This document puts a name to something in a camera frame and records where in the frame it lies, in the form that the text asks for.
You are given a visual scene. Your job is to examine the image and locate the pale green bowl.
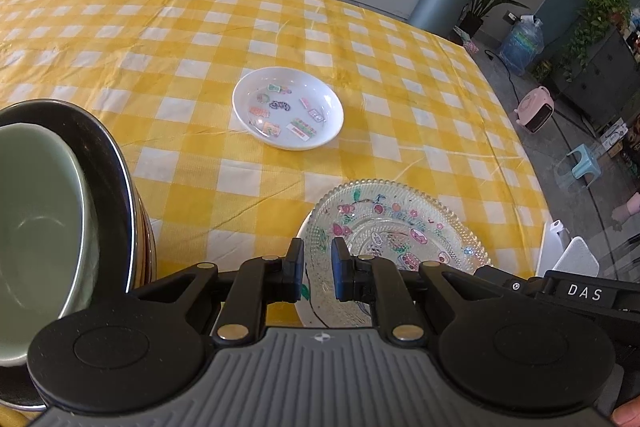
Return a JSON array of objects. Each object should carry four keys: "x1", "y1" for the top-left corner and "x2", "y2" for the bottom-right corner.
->
[{"x1": 0, "y1": 122, "x2": 101, "y2": 368}]

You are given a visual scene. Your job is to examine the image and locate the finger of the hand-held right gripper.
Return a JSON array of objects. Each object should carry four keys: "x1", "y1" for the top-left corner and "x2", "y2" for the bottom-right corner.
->
[{"x1": 472, "y1": 267, "x2": 543, "y2": 303}]

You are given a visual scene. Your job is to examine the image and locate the pink space heater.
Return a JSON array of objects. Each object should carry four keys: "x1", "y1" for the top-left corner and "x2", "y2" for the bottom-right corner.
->
[{"x1": 515, "y1": 86, "x2": 557, "y2": 132}]

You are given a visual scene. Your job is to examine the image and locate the grey cabinet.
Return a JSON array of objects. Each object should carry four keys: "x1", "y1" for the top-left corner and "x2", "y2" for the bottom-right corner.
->
[{"x1": 550, "y1": 27, "x2": 640, "y2": 132}]

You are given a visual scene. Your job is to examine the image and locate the white printed box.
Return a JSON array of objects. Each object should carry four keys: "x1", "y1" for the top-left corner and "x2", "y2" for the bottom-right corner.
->
[{"x1": 600, "y1": 119, "x2": 631, "y2": 158}]

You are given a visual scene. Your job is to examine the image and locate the floral fabric item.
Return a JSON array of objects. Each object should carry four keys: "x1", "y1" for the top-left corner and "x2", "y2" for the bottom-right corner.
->
[{"x1": 452, "y1": 27, "x2": 481, "y2": 55}]

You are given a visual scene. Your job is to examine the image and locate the person's right hand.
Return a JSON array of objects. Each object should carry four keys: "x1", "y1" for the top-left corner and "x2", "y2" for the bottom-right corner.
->
[{"x1": 612, "y1": 399, "x2": 640, "y2": 427}]

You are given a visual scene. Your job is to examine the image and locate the trailing pothos plant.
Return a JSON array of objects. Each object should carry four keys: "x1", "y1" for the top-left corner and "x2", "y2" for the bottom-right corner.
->
[{"x1": 557, "y1": 0, "x2": 633, "y2": 80}]

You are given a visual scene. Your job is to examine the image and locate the yellow checked tablecloth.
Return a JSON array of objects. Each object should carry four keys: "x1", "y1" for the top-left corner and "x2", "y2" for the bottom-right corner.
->
[{"x1": 0, "y1": 0, "x2": 551, "y2": 427}]

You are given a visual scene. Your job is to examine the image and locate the stainless steel bowl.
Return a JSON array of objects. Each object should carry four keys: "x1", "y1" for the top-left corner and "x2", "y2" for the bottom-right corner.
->
[{"x1": 0, "y1": 99, "x2": 158, "y2": 410}]

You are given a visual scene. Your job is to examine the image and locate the grey trash can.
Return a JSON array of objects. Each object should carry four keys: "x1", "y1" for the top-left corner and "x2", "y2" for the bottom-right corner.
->
[{"x1": 409, "y1": 0, "x2": 473, "y2": 38}]

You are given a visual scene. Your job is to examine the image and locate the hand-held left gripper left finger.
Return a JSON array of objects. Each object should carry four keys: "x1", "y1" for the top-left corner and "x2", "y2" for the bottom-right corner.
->
[{"x1": 127, "y1": 237, "x2": 306, "y2": 348}]

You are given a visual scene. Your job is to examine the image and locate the blue water jug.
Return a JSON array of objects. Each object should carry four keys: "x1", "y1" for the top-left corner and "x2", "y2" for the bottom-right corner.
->
[{"x1": 499, "y1": 16, "x2": 545, "y2": 75}]

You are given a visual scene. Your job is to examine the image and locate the small blue plastic stool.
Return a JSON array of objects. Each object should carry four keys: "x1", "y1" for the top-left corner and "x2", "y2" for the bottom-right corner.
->
[{"x1": 566, "y1": 144, "x2": 603, "y2": 180}]

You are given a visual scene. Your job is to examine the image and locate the white plastic container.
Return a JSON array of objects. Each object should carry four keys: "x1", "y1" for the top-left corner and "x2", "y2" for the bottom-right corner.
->
[{"x1": 537, "y1": 219, "x2": 601, "y2": 279}]

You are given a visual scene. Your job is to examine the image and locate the clear glass plate with stickers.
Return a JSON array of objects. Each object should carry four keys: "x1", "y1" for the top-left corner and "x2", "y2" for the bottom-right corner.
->
[{"x1": 296, "y1": 179, "x2": 492, "y2": 329}]

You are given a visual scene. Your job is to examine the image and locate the white plate with stickers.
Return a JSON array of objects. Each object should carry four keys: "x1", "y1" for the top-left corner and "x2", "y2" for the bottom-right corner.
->
[{"x1": 232, "y1": 66, "x2": 346, "y2": 152}]

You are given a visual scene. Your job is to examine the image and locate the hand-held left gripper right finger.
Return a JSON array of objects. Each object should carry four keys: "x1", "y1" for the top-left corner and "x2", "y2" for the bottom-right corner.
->
[{"x1": 331, "y1": 237, "x2": 506, "y2": 348}]

